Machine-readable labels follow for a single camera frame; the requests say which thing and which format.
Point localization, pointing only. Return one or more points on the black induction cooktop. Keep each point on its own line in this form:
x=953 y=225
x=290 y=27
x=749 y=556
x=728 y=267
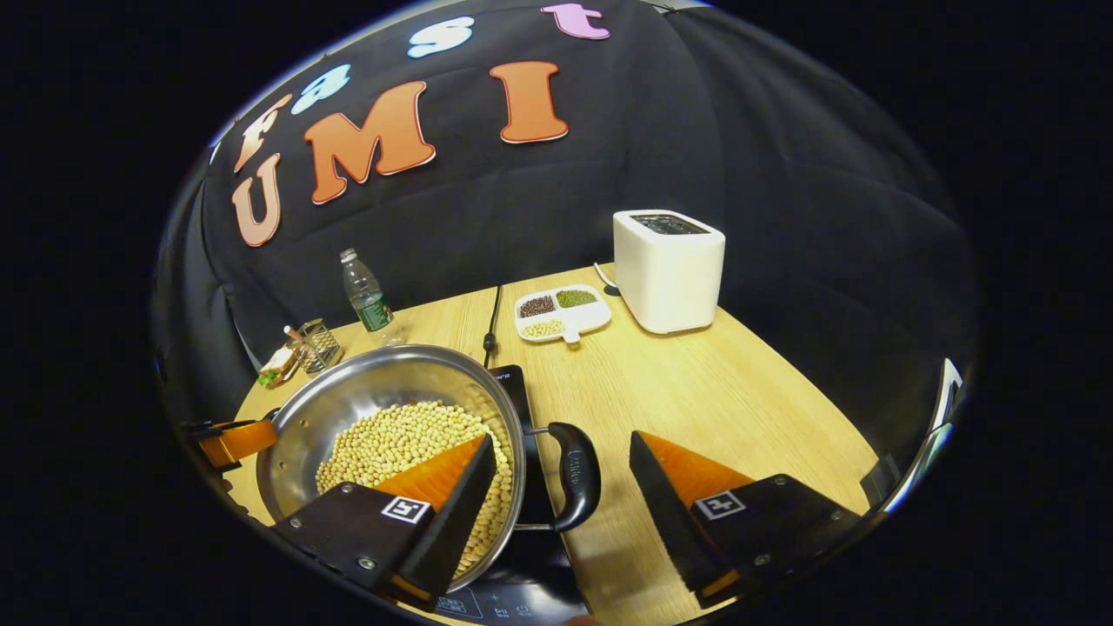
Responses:
x=513 y=396

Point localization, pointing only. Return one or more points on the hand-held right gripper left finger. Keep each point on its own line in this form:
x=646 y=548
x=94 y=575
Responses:
x=461 y=513

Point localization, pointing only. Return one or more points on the sandwich on small plate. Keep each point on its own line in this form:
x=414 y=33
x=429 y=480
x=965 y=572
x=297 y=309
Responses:
x=278 y=365

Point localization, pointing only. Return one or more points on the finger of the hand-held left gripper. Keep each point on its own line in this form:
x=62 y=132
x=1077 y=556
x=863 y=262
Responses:
x=239 y=442

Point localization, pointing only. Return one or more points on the stainless steel pot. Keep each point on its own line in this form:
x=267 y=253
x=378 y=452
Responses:
x=374 y=374

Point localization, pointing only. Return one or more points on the white toaster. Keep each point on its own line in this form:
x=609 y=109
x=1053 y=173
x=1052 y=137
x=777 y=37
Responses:
x=669 y=278

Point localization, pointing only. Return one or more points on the clear plastic water bottle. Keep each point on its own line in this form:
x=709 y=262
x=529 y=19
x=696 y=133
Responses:
x=369 y=300

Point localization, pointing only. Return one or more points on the pile of soybeans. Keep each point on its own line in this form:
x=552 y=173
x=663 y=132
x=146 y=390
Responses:
x=400 y=443

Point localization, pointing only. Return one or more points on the white divided bean dish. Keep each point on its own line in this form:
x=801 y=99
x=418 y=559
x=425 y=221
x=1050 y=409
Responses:
x=561 y=315

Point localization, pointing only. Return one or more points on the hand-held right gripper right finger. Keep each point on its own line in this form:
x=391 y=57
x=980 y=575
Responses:
x=661 y=513

